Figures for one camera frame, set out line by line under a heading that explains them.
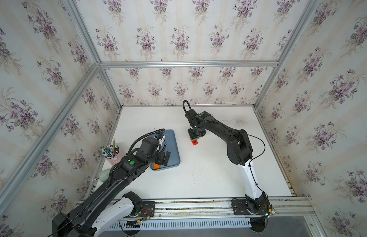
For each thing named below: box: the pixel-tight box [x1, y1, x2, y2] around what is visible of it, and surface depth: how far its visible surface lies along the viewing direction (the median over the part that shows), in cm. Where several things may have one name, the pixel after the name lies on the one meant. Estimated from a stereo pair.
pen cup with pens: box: [100, 138, 123, 166], surface depth 85 cm
